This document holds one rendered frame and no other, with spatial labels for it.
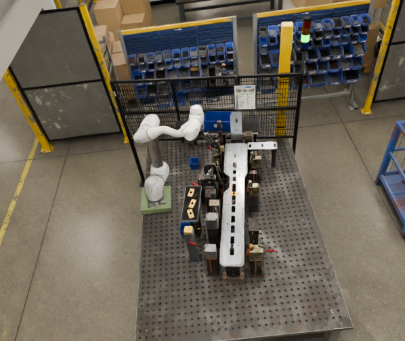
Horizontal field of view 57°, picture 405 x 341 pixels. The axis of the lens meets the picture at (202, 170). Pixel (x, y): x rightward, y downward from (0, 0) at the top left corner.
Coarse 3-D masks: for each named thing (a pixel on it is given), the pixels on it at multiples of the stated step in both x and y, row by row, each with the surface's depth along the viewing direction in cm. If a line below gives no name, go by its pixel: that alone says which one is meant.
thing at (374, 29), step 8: (296, 0) 553; (304, 0) 516; (312, 0) 512; (320, 0) 513; (328, 0) 515; (336, 0) 516; (344, 0) 517; (352, 0) 518; (376, 0) 522; (384, 0) 523; (376, 8) 530; (376, 24) 560; (368, 32) 556; (376, 32) 557; (368, 40) 565; (376, 40) 566; (368, 48) 575; (368, 56) 586; (368, 64) 595
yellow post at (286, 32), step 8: (288, 24) 323; (280, 32) 334; (288, 32) 325; (280, 40) 335; (288, 40) 330; (280, 48) 337; (288, 48) 335; (280, 56) 342; (288, 56) 341; (280, 64) 348; (288, 64) 347; (280, 72) 354; (288, 72) 353; (280, 80) 360; (288, 80) 359; (280, 88) 366; (280, 96) 373; (280, 104) 380; (280, 112) 388; (280, 120) 396; (280, 128) 403
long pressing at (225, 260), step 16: (240, 144) 371; (224, 160) 357; (240, 160) 355; (240, 176) 341; (224, 192) 329; (240, 192) 328; (224, 208) 317; (240, 208) 315; (224, 224) 306; (240, 224) 304; (224, 240) 295; (240, 240) 294; (224, 256) 285; (240, 256) 284
